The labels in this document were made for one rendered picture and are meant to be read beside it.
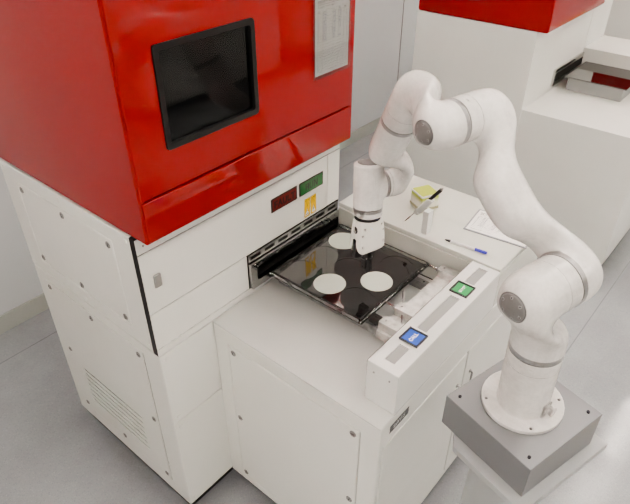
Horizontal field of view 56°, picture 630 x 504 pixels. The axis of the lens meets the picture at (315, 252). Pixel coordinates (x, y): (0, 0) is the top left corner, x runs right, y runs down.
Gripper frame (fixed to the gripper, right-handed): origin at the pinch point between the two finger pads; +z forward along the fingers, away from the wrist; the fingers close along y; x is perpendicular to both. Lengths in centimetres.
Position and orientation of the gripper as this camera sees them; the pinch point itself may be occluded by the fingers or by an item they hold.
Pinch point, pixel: (366, 264)
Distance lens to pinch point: 177.5
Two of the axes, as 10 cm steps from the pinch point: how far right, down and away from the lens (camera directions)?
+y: 7.6, -2.9, 5.8
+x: -6.5, -3.3, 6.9
